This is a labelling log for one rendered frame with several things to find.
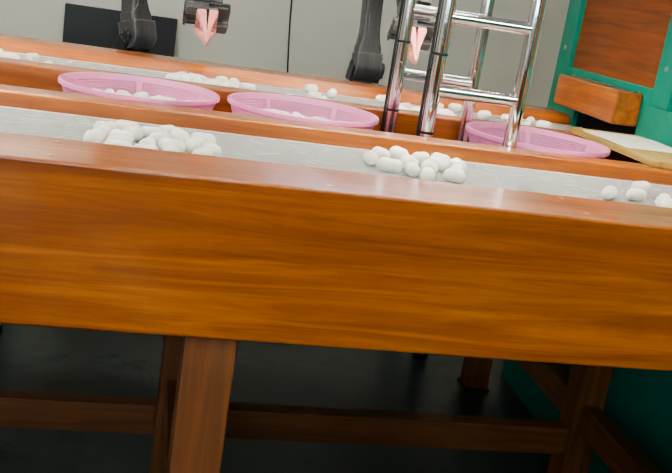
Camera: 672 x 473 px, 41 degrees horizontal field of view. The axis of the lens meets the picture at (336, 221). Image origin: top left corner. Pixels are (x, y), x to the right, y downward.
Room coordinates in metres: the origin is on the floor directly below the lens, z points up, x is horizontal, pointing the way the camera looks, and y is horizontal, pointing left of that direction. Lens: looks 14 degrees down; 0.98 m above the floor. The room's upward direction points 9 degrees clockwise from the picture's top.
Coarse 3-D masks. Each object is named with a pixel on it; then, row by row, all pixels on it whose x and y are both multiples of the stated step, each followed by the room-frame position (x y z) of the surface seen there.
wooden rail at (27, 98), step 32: (0, 96) 1.28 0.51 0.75; (32, 96) 1.29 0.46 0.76; (64, 96) 1.31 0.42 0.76; (96, 96) 1.35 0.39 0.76; (192, 128) 1.34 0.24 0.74; (224, 128) 1.35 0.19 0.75; (256, 128) 1.36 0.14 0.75; (288, 128) 1.37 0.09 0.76; (320, 128) 1.39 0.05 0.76; (352, 128) 1.44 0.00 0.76; (480, 160) 1.44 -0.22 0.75; (512, 160) 1.45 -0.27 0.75; (544, 160) 1.46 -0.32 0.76; (576, 160) 1.48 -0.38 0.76; (608, 160) 1.53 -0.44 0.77
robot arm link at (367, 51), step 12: (372, 0) 2.39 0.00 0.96; (372, 12) 2.39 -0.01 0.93; (360, 24) 2.41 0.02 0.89; (372, 24) 2.38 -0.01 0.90; (360, 36) 2.39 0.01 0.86; (372, 36) 2.38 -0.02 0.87; (360, 48) 2.37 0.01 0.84; (372, 48) 2.38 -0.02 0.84; (360, 60) 2.36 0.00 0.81; (372, 60) 2.37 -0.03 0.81; (360, 72) 2.36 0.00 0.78; (372, 72) 2.37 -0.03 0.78
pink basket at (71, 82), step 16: (64, 80) 1.50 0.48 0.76; (80, 80) 1.55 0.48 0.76; (96, 80) 1.59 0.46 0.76; (128, 80) 1.62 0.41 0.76; (144, 80) 1.63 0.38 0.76; (160, 80) 1.64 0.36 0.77; (112, 96) 1.38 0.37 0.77; (128, 96) 1.38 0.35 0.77; (192, 96) 1.61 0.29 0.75; (208, 96) 1.58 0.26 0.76
